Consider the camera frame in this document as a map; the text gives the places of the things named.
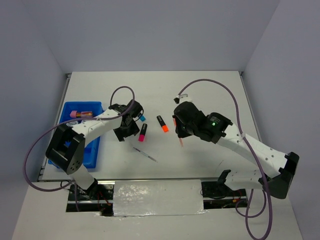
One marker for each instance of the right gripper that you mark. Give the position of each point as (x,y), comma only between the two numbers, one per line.
(180,133)

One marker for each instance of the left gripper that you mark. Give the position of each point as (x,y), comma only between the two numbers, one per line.
(134,129)

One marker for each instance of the orange clear pen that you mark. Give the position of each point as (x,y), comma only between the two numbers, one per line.
(180,139)

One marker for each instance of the blue-capped black highlighter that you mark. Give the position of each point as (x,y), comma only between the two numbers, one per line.
(141,117)

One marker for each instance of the pink pen bundle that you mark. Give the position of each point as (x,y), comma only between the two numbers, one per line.
(74,114)

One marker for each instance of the blue white round jar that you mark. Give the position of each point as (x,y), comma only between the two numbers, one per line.
(72,123)

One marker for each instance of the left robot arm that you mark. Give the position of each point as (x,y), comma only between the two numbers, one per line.
(108,121)

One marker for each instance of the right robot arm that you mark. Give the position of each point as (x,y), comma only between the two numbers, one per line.
(278,168)

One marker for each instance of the pink-capped black highlighter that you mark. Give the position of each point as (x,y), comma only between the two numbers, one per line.
(142,133)

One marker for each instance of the orange-capped black highlighter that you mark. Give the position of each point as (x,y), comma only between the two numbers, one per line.
(162,124)

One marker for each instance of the grey clear pen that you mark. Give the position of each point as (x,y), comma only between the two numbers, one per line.
(145,154)

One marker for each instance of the blue plastic bin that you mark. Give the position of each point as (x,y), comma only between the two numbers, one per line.
(72,147)

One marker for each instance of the silver taped plate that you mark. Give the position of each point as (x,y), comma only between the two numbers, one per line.
(157,198)

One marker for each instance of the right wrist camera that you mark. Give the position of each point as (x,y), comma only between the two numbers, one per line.
(179,99)

